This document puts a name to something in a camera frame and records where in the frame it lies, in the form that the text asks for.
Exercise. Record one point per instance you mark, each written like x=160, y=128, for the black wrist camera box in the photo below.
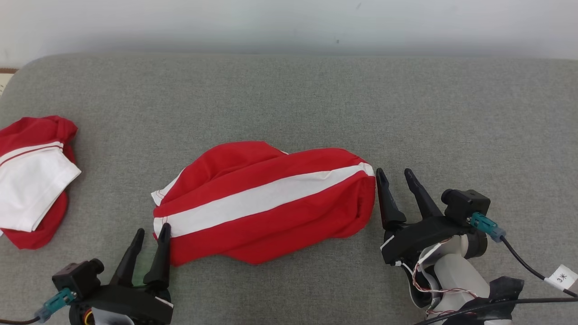
x=467, y=205
x=79, y=277

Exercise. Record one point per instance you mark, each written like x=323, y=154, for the beige brown-edged mat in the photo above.
x=5, y=81

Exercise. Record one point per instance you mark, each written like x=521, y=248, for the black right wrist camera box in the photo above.
x=467, y=205

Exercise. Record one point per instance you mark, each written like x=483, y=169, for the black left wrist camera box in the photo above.
x=79, y=277

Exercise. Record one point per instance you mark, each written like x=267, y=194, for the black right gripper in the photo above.
x=420, y=239

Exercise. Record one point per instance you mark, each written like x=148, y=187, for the red jersey with white sleeves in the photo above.
x=31, y=189

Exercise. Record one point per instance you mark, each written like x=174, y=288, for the red shorts with white stripe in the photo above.
x=271, y=225

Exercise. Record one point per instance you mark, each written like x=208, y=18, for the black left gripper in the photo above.
x=144, y=307

